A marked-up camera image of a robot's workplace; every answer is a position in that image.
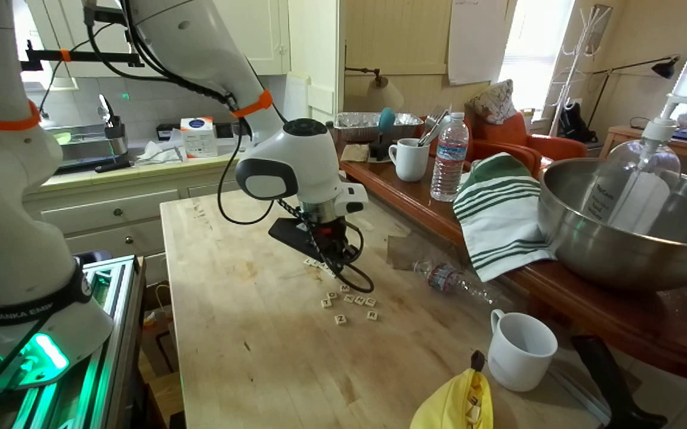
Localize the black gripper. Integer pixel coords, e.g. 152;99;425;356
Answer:
304;215;363;282

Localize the crushed clear plastic bottle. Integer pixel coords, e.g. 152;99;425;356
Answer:
386;233;497;308

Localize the white mug with utensils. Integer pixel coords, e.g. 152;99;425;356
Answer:
386;136;432;183

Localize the aluminium foil tray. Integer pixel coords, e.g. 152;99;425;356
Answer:
332;111;426;132

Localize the clear plastic water bottle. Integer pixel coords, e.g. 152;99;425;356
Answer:
426;111;473;205

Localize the green white striped towel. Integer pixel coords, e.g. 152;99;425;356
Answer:
451;151;559;287

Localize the cream shade table lamp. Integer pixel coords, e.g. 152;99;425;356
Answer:
344;65;405;114

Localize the yellow banana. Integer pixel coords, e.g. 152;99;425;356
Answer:
409;350;497;429

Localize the white canister blue label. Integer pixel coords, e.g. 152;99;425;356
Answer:
176;114;220;161

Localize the plain white mug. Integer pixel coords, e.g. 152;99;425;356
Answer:
484;308;561;395

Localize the crumpled white cloth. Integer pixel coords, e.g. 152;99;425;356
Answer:
135;138;185;168

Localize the floral cushion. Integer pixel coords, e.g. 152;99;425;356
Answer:
462;78;517;127

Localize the cream kitchen counter cabinet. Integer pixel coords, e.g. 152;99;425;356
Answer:
19;153;258;285

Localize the orange armchair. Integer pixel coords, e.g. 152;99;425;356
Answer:
465;111;591;182

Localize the black tap fixture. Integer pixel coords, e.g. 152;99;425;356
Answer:
91;93;135;176

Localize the hanging white paper sheet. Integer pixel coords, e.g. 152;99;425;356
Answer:
446;0;513;88

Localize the black boot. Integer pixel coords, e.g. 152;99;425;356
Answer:
555;99;599;146

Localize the stainless steel mixing bowl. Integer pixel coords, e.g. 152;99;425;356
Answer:
537;156;687;295

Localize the black flat bar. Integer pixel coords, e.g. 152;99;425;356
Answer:
567;332;669;429

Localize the clear pump soap dispenser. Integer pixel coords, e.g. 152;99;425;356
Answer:
579;93;687;237

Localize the white coat stand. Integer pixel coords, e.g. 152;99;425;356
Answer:
549;3;612;138

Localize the black rod with orange tape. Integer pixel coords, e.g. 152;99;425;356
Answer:
19;39;150;72

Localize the dark brown wooden table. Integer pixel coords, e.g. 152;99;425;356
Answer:
330;123;687;391

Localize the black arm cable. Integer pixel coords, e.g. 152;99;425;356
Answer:
79;0;378;295

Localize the aluminium base frame green light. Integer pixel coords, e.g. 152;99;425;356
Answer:
0;254;149;429

